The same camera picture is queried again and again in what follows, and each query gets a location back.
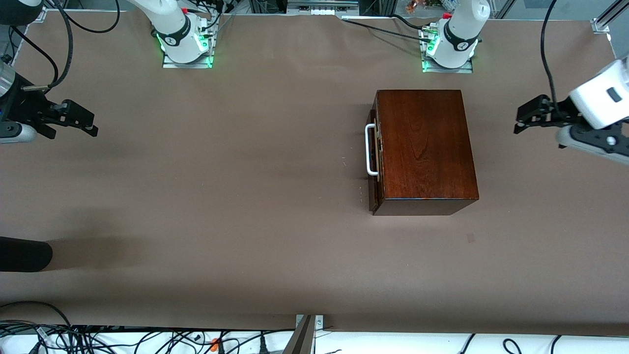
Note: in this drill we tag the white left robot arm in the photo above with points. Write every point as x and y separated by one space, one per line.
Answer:
459 29

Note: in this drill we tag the dark grey metal bar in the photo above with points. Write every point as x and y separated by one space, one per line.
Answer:
300 340

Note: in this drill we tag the dark brown wooden cabinet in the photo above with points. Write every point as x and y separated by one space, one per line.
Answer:
427 147

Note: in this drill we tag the aluminium frame profile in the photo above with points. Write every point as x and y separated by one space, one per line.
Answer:
607 17

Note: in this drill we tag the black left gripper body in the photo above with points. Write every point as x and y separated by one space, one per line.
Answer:
559 112

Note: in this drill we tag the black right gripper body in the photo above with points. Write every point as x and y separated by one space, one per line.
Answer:
25 107

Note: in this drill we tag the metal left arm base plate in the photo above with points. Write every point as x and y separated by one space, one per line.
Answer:
467 69

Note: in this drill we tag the grey metal rail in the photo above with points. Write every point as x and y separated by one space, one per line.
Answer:
322 6

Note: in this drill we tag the black foam cylinder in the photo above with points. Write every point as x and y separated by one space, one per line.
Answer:
24 253

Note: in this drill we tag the small silver metal bracket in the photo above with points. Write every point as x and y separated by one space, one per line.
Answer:
319 322

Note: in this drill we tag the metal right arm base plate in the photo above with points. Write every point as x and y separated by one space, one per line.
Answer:
169 63

